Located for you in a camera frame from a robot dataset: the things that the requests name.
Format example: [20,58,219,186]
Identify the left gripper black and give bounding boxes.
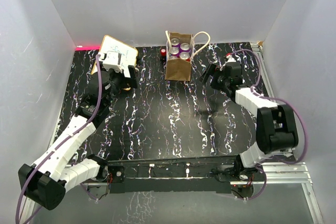
[98,61,138,106]

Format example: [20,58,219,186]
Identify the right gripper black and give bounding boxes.
[198,63,230,92]

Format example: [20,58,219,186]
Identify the red cola can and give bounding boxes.
[179,52,190,61]
[169,56,179,60]

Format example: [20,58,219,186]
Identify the burlap canvas bag rope handles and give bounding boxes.
[165,30,211,81]

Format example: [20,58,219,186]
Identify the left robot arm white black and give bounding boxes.
[18,65,138,210]

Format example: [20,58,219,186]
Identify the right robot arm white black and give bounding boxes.
[200,62,299,180]

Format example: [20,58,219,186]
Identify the purple soda can rear right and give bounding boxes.
[180,43,191,52]

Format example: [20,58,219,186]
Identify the purple soda can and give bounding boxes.
[180,43,191,52]
[168,47,180,57]
[170,38,180,47]

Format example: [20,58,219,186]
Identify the purple soda can middle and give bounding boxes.
[168,47,180,57]

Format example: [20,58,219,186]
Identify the red button on black base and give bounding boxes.
[160,48,166,61]

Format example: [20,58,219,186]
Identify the purple soda can rear left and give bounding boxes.
[170,38,180,47]

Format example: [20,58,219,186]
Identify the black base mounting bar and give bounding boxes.
[107,155,253,195]

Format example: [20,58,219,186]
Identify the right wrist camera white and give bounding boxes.
[225,54,237,65]

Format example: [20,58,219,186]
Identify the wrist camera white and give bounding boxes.
[225,54,237,65]
[102,51,136,77]

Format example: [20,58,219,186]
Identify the whiteboard with yellow frame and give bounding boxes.
[98,35,139,89]

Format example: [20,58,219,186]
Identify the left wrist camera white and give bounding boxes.
[102,51,136,77]

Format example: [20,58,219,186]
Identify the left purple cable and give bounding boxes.
[14,55,108,222]

